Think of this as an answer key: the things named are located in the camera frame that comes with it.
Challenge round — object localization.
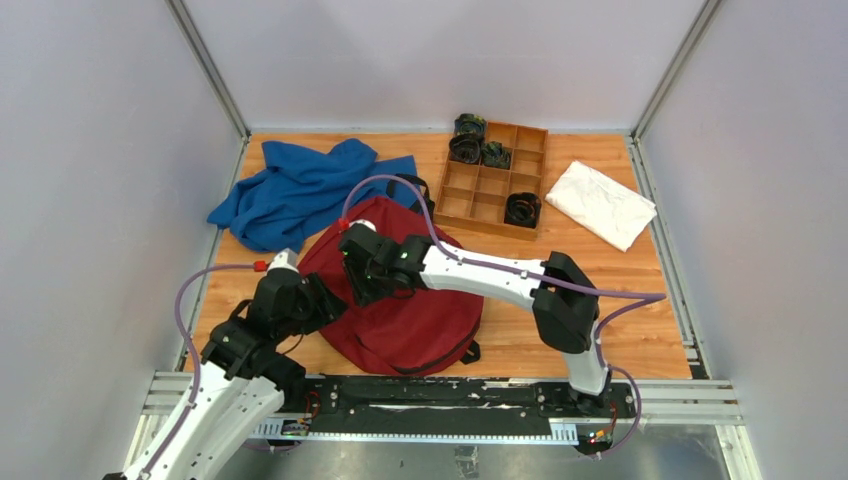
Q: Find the red backpack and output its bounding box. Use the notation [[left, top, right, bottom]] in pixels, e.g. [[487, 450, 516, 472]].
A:
[[299, 197, 484, 376]]

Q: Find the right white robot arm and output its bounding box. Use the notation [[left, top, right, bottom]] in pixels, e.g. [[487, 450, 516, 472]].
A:
[[338, 222, 611, 418]]

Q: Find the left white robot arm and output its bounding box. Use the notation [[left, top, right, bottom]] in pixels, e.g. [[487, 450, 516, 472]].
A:
[[112, 261, 347, 479]]

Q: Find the blue cloth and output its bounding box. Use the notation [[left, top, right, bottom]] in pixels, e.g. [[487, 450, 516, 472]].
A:
[[207, 138, 418, 253]]

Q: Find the wooden divided tray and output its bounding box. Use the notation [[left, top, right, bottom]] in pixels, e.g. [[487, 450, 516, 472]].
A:
[[434, 119, 549, 241]]

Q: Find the rolled dark tie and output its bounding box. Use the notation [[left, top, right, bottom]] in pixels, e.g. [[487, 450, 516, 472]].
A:
[[448, 133, 485, 165]]

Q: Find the rolled tie with orange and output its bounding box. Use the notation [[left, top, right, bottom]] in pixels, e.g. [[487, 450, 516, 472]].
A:
[[504, 192, 541, 229]]

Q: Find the rolled green tie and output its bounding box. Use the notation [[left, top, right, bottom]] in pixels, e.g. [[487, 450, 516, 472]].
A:
[[481, 141, 512, 170]]

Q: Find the white folded cloth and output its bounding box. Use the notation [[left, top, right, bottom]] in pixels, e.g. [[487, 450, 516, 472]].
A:
[[544, 161, 657, 252]]

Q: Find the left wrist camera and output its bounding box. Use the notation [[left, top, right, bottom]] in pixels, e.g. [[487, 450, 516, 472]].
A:
[[267, 248, 299, 273]]

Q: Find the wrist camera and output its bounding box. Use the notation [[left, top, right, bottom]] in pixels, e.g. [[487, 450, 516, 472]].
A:
[[267, 248, 299, 273], [350, 219, 377, 232]]

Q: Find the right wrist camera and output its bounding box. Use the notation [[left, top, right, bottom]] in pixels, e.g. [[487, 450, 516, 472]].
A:
[[350, 219, 377, 232]]

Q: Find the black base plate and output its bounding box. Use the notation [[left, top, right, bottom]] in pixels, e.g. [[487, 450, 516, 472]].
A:
[[251, 375, 637, 443]]

